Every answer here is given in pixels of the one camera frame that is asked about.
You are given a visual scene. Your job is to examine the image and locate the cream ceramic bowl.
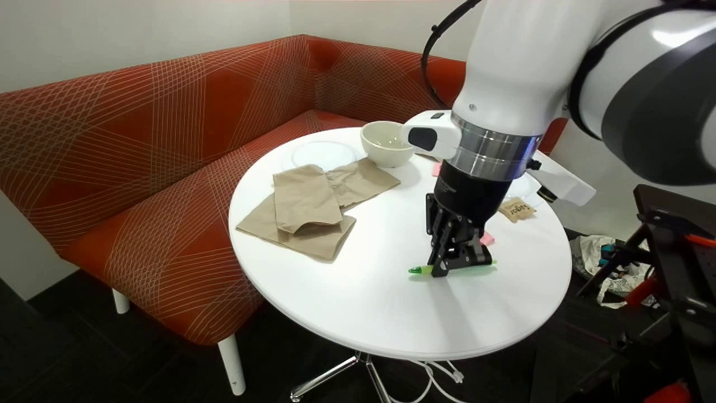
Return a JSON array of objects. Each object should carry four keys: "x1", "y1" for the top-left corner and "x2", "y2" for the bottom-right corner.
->
[{"x1": 360, "y1": 121, "x2": 418, "y2": 168}]

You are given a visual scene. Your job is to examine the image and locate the white plate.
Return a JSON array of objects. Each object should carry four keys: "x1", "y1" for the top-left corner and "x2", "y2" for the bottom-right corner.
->
[{"x1": 291, "y1": 140, "x2": 357, "y2": 173}]

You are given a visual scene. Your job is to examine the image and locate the white cable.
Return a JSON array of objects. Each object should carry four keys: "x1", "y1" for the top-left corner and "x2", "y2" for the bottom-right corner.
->
[{"x1": 386, "y1": 360, "x2": 468, "y2": 403}]

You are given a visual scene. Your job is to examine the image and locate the white plastic bag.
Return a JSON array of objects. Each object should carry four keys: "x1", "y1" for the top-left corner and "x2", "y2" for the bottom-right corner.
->
[{"x1": 570, "y1": 235, "x2": 651, "y2": 309}]

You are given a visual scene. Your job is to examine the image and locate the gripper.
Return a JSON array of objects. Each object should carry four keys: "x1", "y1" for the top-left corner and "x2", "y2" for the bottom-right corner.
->
[{"x1": 426, "y1": 161, "x2": 513, "y2": 278}]

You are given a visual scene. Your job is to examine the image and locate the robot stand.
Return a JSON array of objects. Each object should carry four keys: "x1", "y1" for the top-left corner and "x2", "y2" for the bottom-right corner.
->
[{"x1": 576, "y1": 184, "x2": 716, "y2": 403}]

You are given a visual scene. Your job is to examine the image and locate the red patterned corner sofa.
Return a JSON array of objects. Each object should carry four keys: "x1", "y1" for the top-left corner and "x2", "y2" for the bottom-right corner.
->
[{"x1": 0, "y1": 35, "x2": 569, "y2": 396}]

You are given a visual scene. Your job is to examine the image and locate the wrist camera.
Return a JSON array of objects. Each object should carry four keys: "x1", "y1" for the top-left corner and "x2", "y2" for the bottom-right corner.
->
[{"x1": 525, "y1": 150, "x2": 597, "y2": 207}]

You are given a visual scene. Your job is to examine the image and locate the brown sugar packet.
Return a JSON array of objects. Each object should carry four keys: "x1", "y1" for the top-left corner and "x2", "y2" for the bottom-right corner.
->
[{"x1": 498, "y1": 197, "x2": 537, "y2": 223}]

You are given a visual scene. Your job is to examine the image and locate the brown paper napkin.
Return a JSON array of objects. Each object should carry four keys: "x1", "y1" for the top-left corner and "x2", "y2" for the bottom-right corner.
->
[
  {"x1": 272, "y1": 164, "x2": 343, "y2": 235},
  {"x1": 326, "y1": 158, "x2": 402, "y2": 211},
  {"x1": 236, "y1": 193, "x2": 357, "y2": 263}
]

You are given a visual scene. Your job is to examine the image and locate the green pen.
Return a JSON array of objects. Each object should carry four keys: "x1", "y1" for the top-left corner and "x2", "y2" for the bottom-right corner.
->
[{"x1": 408, "y1": 260, "x2": 497, "y2": 277}]

